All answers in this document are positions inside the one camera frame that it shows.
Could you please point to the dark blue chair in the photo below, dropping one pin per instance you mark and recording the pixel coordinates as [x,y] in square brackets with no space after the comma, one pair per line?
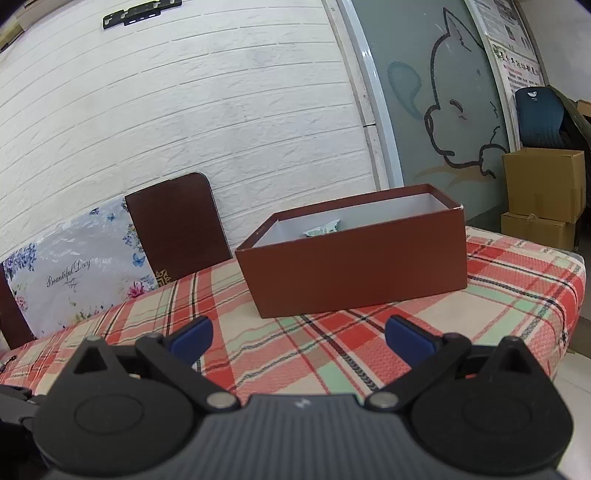
[538,115]

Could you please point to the floral white pillow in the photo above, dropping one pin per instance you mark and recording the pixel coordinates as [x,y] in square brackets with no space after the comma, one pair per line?
[69,277]

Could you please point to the brown cardboard box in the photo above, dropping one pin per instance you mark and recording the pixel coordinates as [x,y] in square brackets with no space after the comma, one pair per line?
[351,267]

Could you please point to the white door frame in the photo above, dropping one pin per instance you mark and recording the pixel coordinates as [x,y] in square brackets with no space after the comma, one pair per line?
[369,106]

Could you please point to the frosted glass cartoon panel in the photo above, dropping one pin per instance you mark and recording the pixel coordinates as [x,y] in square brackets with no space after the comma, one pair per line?
[415,46]

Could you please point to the dark olive cloth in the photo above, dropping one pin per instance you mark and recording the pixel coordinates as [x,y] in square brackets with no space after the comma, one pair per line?
[575,129]

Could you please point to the black wall bracket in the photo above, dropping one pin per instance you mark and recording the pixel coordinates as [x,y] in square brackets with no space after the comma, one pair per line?
[138,13]

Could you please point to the large tan cardboard carton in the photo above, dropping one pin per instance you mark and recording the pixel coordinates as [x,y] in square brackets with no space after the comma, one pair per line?
[540,184]

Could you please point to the white green-printed packet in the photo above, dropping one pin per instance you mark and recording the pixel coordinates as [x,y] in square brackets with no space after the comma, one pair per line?
[321,229]

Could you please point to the red plaid blanket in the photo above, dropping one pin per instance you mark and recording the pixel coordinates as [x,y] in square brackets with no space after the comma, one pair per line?
[323,341]

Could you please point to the small tan cardboard carton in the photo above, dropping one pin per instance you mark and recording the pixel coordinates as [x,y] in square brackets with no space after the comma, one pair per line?
[531,233]

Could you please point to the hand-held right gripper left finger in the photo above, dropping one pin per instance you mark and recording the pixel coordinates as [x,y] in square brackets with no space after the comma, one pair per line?
[191,339]

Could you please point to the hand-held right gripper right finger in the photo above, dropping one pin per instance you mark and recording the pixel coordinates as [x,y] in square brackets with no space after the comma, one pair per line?
[408,339]

